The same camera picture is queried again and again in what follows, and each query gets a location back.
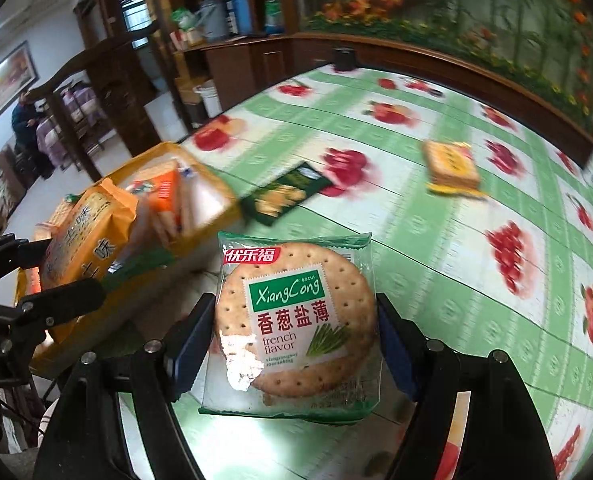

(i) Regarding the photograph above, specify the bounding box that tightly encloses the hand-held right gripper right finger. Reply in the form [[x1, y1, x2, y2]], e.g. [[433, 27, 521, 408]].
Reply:
[[377, 292, 560, 480]]

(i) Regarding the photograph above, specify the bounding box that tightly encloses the green and white bottle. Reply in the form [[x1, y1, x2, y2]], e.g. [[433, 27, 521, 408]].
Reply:
[[264, 0, 283, 36]]

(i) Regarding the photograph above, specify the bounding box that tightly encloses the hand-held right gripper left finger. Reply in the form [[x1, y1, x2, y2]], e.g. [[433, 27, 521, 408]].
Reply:
[[34, 292, 217, 480]]

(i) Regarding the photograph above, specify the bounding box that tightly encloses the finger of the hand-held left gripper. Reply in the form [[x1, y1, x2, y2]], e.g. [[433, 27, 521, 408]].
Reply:
[[0, 232, 52, 291], [14, 277, 107, 331]]

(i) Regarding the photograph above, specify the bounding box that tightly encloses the green plastic bag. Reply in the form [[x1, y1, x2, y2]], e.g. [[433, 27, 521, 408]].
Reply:
[[170, 7, 197, 31]]

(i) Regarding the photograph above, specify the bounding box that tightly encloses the yellow cardboard box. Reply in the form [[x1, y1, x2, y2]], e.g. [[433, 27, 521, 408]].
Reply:
[[16, 142, 247, 376]]

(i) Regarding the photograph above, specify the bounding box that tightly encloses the brown wooden sideboard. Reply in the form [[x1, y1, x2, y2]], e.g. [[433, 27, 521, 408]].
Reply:
[[174, 35, 297, 126]]

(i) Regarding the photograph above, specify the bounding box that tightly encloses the framed wall picture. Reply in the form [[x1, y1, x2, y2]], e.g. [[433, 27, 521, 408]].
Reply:
[[0, 40, 40, 136]]

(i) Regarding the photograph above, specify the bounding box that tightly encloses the white plastic bucket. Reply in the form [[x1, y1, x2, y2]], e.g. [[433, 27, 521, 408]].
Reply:
[[194, 80, 223, 118]]

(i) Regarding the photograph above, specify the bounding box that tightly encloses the small black cup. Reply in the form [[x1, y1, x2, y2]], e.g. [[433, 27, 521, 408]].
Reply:
[[333, 46, 357, 72]]

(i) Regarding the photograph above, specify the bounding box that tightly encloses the round cracker packet green label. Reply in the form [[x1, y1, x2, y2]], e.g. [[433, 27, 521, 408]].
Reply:
[[199, 230, 385, 423]]

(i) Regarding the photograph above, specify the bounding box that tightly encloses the dark green cracker packet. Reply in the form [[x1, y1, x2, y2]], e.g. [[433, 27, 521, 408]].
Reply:
[[239, 160, 332, 226]]

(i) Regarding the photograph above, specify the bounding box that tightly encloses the dark wooden chair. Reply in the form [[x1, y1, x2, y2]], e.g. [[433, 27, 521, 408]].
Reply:
[[26, 20, 162, 181]]

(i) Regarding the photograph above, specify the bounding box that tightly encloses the yellow square cracker packet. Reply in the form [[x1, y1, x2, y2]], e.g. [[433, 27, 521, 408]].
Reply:
[[421, 139, 487, 198]]

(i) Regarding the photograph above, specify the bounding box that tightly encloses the grey plastic jug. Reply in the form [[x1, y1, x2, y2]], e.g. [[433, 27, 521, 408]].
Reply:
[[199, 0, 230, 41]]

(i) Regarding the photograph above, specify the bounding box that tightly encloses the flower wall mural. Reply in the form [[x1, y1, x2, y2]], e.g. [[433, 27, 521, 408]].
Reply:
[[296, 0, 593, 131]]

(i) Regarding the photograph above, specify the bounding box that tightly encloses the fruit print tablecloth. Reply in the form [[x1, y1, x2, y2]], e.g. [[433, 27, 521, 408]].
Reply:
[[116, 62, 593, 480]]

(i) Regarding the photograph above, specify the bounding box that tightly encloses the orange square cracker packet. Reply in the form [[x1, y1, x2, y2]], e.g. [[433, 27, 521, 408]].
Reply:
[[126, 167, 197, 241]]

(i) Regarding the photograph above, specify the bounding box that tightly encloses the yellow biscuit packet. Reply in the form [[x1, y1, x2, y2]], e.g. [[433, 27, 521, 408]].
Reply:
[[39, 177, 140, 343]]

